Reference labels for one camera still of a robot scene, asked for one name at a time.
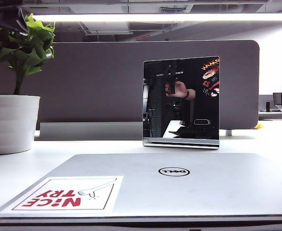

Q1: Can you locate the green leafy plant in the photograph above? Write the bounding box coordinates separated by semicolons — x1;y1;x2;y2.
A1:
0;13;56;96

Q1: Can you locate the small background monitor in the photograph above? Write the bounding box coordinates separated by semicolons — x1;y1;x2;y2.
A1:
272;92;282;112

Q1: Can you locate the long ceiling light strip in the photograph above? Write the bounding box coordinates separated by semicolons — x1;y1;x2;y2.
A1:
30;13;282;23

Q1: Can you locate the glossy black standing tablet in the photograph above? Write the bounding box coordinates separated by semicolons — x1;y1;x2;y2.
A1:
142;55;221;150

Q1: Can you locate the silver Dell laptop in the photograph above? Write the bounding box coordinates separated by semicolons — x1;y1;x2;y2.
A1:
0;153;282;227

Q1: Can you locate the grey cable tray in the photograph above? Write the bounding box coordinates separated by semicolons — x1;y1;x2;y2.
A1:
39;122;144;141

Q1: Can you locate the grey desk divider panel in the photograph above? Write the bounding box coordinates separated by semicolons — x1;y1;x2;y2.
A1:
20;39;260;132

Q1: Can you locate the white ribbed plant pot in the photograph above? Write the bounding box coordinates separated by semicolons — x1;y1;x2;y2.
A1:
0;94;41;155

